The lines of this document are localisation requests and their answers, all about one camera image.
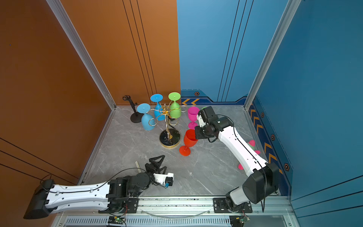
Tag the circuit board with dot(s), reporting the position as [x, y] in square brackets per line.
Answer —
[116, 221]
[238, 221]

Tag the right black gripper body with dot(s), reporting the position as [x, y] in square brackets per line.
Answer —
[200, 133]

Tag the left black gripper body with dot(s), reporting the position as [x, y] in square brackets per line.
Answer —
[154, 170]

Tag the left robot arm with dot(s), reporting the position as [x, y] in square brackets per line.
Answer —
[117, 195]

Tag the left circuit board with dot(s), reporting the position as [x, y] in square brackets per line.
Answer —
[116, 221]

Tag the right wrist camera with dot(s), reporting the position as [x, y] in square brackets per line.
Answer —
[200, 120]

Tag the right circuit board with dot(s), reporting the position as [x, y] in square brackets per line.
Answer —
[238, 221]

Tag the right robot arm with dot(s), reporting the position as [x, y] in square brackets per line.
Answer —
[262, 177]

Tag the plush toy pink green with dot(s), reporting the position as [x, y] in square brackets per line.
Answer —
[252, 144]

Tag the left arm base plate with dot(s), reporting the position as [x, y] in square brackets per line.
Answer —
[124, 205]

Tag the red wine glass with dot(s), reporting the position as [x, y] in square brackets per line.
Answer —
[189, 141]

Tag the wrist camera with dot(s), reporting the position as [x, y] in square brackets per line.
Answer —
[200, 120]
[165, 180]

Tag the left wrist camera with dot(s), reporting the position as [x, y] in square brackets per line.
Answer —
[165, 180]

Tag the black phone stand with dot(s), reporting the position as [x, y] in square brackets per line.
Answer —
[136, 116]

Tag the magenta wine glass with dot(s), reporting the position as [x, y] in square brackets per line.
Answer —
[193, 117]

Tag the green wine glass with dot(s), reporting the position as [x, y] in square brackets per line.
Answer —
[175, 110]

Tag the blue wine glass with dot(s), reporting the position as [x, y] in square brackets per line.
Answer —
[157, 98]
[147, 120]

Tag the gold wine glass rack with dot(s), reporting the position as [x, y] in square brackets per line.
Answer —
[170, 137]

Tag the aluminium front rail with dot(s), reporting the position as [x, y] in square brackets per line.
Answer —
[185, 211]

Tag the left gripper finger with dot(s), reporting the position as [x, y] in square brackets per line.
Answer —
[160, 161]
[154, 161]

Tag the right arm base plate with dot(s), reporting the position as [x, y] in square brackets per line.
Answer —
[221, 205]

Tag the wooden ruler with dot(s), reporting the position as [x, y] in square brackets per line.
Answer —
[138, 167]

